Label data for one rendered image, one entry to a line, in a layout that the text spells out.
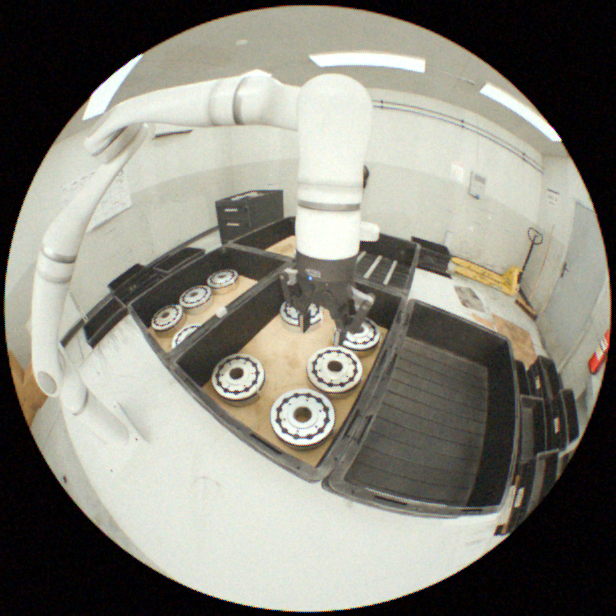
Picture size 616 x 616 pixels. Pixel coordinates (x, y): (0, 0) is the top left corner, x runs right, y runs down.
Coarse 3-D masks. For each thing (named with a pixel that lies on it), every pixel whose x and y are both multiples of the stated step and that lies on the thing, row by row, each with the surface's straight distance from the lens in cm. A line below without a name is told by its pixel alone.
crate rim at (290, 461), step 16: (256, 288) 46; (384, 288) 48; (240, 304) 43; (400, 304) 45; (224, 320) 40; (400, 320) 41; (384, 352) 36; (176, 368) 36; (384, 368) 32; (192, 384) 35; (368, 384) 30; (208, 400) 30; (368, 400) 29; (224, 416) 29; (352, 416) 27; (240, 432) 27; (352, 432) 27; (272, 448) 27; (336, 448) 26; (288, 464) 25; (304, 464) 25
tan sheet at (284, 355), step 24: (264, 336) 49; (288, 336) 48; (312, 336) 48; (384, 336) 51; (264, 360) 45; (288, 360) 44; (360, 360) 45; (288, 384) 41; (240, 408) 40; (264, 408) 39; (336, 408) 39; (264, 432) 37; (336, 432) 37; (312, 456) 36
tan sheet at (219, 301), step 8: (240, 280) 71; (248, 280) 70; (240, 288) 66; (248, 288) 66; (216, 296) 66; (224, 296) 65; (232, 296) 64; (216, 304) 63; (224, 304) 61; (208, 312) 61; (192, 320) 60; (200, 320) 59; (152, 328) 66; (160, 344) 59; (168, 344) 57
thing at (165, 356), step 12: (252, 252) 64; (192, 264) 68; (288, 264) 55; (168, 276) 66; (252, 288) 47; (132, 300) 64; (132, 312) 58; (204, 324) 41; (192, 336) 40; (156, 348) 42; (180, 348) 39; (168, 360) 39
